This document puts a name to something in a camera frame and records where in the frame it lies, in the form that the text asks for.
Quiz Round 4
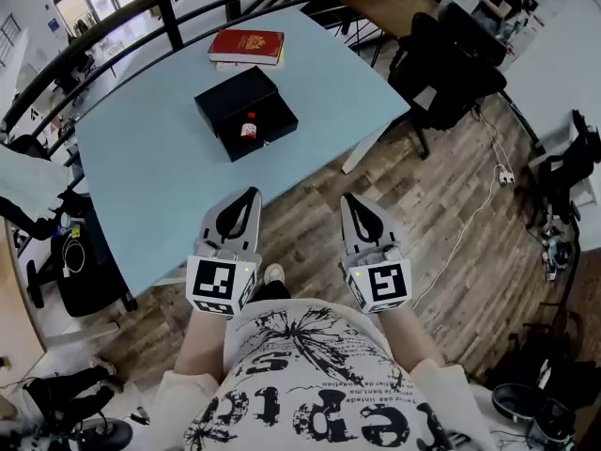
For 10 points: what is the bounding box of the person's white shoe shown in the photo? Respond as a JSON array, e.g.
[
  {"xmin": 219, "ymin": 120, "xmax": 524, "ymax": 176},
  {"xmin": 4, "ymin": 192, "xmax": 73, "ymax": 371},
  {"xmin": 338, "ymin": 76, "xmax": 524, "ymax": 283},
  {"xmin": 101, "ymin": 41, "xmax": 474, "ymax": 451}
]
[{"xmin": 263, "ymin": 263, "xmax": 287, "ymax": 287}]

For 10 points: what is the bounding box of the white power adapter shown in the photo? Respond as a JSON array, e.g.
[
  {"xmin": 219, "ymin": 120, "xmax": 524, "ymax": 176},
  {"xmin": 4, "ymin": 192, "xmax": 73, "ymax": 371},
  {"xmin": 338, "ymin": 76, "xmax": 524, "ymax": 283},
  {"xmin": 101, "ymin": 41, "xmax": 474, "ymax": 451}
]
[{"xmin": 494, "ymin": 163, "xmax": 516, "ymax": 188}]

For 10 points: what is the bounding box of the person's left forearm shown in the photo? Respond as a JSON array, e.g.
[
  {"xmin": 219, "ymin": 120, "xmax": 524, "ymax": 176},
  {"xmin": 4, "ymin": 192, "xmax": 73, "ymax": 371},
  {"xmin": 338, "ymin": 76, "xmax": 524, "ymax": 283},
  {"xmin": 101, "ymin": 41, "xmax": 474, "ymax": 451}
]
[{"xmin": 172, "ymin": 303, "xmax": 237, "ymax": 381}]

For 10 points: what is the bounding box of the black box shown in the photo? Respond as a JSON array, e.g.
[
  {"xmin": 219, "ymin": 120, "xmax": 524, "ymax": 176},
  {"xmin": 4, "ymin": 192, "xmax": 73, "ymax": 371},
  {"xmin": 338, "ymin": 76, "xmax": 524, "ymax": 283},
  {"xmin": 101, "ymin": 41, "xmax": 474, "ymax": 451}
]
[{"xmin": 193, "ymin": 65, "xmax": 301, "ymax": 164}]

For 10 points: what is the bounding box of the white printed shirt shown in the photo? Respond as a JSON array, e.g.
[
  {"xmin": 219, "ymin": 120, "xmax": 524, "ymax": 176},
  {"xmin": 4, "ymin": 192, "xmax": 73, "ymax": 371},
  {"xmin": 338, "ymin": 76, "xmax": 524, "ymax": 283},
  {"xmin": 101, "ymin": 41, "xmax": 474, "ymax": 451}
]
[{"xmin": 148, "ymin": 297, "xmax": 500, "ymax": 451}]

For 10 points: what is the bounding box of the black office chair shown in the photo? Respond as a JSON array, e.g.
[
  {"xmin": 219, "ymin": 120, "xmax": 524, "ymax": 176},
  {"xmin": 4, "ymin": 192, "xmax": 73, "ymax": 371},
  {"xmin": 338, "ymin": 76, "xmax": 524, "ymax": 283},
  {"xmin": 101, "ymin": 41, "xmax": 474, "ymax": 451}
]
[{"xmin": 387, "ymin": 1, "xmax": 509, "ymax": 161}]

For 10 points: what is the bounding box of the black metal railing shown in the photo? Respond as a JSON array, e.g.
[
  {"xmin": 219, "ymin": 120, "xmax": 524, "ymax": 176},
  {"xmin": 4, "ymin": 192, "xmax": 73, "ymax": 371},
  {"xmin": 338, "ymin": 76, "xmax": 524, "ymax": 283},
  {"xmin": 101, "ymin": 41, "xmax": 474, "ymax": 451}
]
[{"xmin": 0, "ymin": 0, "xmax": 358, "ymax": 159}]

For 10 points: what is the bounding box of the white floor cable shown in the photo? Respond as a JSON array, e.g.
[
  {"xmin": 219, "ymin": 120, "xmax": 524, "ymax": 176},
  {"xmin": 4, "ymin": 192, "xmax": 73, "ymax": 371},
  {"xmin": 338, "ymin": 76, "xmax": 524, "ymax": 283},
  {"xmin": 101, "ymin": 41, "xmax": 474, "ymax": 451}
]
[{"xmin": 411, "ymin": 108, "xmax": 517, "ymax": 310}]

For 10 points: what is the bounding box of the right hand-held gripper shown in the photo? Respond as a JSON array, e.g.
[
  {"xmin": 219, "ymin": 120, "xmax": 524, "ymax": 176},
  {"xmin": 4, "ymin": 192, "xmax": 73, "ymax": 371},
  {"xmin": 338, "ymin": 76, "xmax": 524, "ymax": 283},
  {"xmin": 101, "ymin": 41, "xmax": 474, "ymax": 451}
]
[{"xmin": 338, "ymin": 193, "xmax": 414, "ymax": 316}]

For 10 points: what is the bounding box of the white cloth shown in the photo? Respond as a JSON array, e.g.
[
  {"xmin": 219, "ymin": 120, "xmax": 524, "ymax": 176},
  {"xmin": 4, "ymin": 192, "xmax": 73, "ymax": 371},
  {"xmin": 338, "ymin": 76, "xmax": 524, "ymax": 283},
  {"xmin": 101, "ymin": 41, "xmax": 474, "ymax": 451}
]
[{"xmin": 0, "ymin": 147, "xmax": 72, "ymax": 221}]

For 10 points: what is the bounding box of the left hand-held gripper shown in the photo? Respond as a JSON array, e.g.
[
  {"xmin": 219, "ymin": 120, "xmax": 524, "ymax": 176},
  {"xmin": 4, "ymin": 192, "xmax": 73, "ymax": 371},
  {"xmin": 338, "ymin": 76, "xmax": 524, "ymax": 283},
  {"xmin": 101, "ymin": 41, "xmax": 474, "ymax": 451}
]
[{"xmin": 186, "ymin": 187, "xmax": 264, "ymax": 319}]

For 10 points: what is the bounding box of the white table leg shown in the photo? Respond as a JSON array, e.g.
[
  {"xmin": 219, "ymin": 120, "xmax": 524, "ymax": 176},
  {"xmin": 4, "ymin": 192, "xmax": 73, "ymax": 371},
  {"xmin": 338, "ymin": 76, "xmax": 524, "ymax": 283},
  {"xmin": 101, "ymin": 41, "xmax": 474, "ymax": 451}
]
[{"xmin": 340, "ymin": 120, "xmax": 392, "ymax": 176}]

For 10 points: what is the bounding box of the small red-capped bottle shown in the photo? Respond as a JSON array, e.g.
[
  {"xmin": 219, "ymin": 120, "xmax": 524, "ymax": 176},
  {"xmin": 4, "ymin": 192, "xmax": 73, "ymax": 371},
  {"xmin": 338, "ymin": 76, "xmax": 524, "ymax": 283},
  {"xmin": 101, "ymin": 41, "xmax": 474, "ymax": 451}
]
[{"xmin": 239, "ymin": 112, "xmax": 260, "ymax": 143}]

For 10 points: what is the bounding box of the red hardcover book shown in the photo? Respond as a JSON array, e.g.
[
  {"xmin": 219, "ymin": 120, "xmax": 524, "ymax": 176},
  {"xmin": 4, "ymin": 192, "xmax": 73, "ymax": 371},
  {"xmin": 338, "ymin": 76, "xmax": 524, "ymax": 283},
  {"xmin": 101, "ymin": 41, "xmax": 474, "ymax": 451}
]
[{"xmin": 208, "ymin": 28, "xmax": 285, "ymax": 67}]

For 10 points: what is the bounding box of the person's right forearm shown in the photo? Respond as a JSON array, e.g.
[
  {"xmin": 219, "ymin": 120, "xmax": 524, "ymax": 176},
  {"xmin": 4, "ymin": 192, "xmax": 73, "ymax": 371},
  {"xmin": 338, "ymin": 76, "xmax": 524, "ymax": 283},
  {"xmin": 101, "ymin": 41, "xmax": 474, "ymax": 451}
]
[{"xmin": 377, "ymin": 303, "xmax": 446, "ymax": 374}]

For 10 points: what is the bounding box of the person's black trouser leg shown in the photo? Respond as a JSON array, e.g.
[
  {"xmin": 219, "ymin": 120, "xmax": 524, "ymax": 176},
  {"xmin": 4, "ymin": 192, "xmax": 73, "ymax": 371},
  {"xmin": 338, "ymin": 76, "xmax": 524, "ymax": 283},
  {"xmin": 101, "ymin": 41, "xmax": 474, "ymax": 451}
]
[{"xmin": 252, "ymin": 279, "xmax": 293, "ymax": 302}]

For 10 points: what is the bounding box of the white charger with cable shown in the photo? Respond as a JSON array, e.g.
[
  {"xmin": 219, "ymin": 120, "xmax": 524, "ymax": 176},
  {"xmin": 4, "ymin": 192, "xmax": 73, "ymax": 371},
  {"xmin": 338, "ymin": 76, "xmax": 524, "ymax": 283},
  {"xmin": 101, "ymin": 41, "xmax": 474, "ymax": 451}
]
[{"xmin": 60, "ymin": 236, "xmax": 86, "ymax": 279}]

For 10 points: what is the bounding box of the black round base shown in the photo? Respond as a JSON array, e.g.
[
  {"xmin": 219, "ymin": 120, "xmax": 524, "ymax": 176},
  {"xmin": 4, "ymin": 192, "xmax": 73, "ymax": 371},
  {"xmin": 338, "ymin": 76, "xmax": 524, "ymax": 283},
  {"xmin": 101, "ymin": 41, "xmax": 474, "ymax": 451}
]
[{"xmin": 69, "ymin": 415, "xmax": 136, "ymax": 451}]

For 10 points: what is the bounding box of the black chair with bag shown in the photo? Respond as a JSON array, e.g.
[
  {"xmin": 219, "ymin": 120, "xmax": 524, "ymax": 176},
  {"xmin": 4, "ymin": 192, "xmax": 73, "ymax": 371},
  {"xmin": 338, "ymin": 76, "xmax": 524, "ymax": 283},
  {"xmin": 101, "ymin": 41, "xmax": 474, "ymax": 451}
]
[{"xmin": 529, "ymin": 109, "xmax": 601, "ymax": 234}]

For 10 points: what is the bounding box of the brown wooden desk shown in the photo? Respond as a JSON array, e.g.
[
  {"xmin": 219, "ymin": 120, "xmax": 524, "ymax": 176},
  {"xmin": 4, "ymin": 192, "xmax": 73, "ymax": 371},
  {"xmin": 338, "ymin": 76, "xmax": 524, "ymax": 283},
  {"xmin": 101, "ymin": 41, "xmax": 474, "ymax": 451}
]
[{"xmin": 327, "ymin": 0, "xmax": 450, "ymax": 39}]

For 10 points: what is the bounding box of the cream yellow book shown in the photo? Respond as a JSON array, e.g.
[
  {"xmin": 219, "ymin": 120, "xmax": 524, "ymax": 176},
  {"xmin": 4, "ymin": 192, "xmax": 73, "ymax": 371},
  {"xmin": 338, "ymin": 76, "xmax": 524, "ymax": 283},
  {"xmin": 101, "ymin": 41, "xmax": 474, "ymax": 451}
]
[{"xmin": 215, "ymin": 47, "xmax": 286, "ymax": 72}]

